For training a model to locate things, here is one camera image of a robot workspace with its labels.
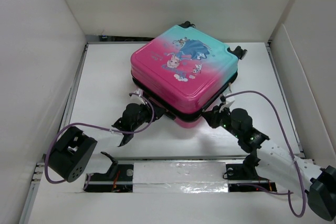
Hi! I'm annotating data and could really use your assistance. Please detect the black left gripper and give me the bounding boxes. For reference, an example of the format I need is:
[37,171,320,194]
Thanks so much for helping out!
[131,99,164,131]

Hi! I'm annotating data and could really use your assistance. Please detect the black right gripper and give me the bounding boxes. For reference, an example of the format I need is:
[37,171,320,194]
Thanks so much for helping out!
[202,102,241,139]

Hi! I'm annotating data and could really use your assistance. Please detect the pink and teal suitcase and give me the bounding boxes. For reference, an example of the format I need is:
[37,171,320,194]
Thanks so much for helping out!
[130,21,247,129]

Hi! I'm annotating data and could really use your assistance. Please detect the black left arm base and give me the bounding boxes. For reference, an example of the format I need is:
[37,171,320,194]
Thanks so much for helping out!
[83,152,134,193]

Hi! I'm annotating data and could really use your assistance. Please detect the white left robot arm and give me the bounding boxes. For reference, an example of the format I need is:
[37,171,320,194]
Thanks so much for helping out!
[44,102,166,184]

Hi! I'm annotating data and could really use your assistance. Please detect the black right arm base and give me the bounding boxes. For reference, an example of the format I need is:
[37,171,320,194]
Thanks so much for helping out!
[223,163,278,193]

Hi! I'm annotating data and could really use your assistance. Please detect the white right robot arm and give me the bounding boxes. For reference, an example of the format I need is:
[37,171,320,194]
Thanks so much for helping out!
[202,106,335,221]

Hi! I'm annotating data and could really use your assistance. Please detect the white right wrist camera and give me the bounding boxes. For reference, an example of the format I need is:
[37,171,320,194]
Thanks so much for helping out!
[219,96,235,112]

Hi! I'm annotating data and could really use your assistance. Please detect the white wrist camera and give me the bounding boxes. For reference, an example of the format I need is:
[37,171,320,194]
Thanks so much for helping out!
[129,90,146,105]
[219,96,235,112]

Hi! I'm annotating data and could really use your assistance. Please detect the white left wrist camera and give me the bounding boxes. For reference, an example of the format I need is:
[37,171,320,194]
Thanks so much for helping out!
[129,90,146,105]

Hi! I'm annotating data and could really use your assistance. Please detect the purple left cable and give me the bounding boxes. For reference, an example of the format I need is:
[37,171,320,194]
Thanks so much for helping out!
[43,95,155,184]

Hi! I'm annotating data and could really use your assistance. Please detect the aluminium rail frame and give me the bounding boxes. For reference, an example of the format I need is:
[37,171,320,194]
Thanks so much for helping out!
[19,42,320,224]

